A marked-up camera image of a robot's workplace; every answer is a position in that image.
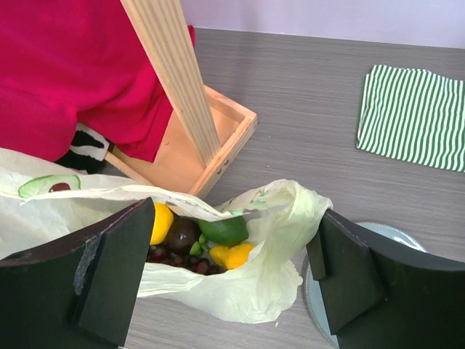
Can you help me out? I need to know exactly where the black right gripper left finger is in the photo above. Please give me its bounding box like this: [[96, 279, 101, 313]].
[[1, 198, 155, 348]]

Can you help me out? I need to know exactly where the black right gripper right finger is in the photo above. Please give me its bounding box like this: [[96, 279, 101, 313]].
[[307, 210, 464, 348]]

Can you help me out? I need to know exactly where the red grape bunch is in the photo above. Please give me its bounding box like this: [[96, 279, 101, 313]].
[[146, 244, 226, 276]]

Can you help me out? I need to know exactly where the green avocado print plastic bag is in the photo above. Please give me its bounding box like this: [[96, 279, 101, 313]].
[[1, 149, 333, 324]]

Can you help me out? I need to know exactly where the yellow apple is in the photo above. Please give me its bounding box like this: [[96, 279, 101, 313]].
[[150, 203, 174, 245]]

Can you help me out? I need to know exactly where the dark purple passion fruit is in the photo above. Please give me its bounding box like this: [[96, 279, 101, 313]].
[[164, 217, 201, 255]]

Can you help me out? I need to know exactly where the yellow pear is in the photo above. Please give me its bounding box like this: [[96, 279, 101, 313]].
[[209, 243, 254, 270]]

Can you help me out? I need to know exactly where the green avocado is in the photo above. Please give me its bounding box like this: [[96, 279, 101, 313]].
[[196, 216, 249, 252]]

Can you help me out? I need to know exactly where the grey green plate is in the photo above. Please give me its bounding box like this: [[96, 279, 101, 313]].
[[303, 221, 427, 348]]

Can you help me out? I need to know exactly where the black white patterned garment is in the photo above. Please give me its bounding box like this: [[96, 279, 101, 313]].
[[55, 123, 110, 175]]

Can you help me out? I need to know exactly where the green white striped cloth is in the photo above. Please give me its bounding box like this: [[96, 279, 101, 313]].
[[355, 65, 464, 172]]

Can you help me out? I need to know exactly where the wooden clothes rack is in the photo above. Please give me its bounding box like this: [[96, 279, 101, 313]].
[[105, 1, 257, 198]]

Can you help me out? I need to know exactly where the magenta red shirt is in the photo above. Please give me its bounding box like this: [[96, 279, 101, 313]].
[[1, 0, 173, 161]]

